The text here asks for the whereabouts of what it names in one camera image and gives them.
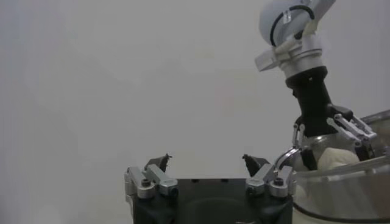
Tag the white steamed baozi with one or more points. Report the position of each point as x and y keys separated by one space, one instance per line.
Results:
x=338 y=158

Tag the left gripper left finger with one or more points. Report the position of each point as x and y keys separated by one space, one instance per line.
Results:
x=161 y=179

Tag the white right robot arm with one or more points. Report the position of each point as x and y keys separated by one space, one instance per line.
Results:
x=289 y=24

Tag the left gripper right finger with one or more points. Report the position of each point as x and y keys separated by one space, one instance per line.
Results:
x=262 y=178

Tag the stainless steel steamer basket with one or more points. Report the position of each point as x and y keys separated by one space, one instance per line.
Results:
x=341 y=194

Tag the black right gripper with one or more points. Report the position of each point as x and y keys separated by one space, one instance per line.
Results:
x=314 y=103

